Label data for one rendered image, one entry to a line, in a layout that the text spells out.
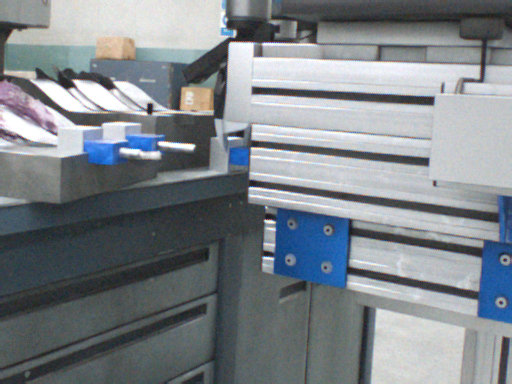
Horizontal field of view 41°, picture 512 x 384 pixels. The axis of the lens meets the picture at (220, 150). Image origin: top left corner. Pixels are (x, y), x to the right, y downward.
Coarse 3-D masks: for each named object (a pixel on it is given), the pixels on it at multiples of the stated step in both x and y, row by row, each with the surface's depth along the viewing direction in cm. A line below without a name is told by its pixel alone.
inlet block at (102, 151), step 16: (64, 128) 83; (80, 128) 84; (96, 128) 86; (64, 144) 84; (80, 144) 83; (96, 144) 82; (112, 144) 82; (128, 144) 85; (96, 160) 83; (112, 160) 82
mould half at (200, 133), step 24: (48, 96) 121; (96, 96) 130; (144, 96) 140; (72, 120) 117; (96, 120) 114; (120, 120) 110; (144, 120) 107; (168, 120) 108; (192, 144) 113; (168, 168) 109
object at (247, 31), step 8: (232, 24) 108; (240, 24) 107; (248, 24) 107; (256, 24) 107; (264, 24) 107; (272, 24) 107; (240, 32) 110; (248, 32) 109; (256, 32) 108; (264, 32) 107; (272, 32) 108; (240, 40) 109; (248, 40) 109; (256, 40) 108; (264, 40) 107; (272, 40) 108; (224, 64) 109; (224, 72) 111
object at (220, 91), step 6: (222, 78) 109; (216, 84) 109; (222, 84) 108; (216, 90) 108; (222, 90) 108; (216, 96) 109; (222, 96) 109; (216, 102) 108; (222, 102) 109; (216, 108) 109; (222, 108) 109; (216, 114) 109; (222, 114) 109
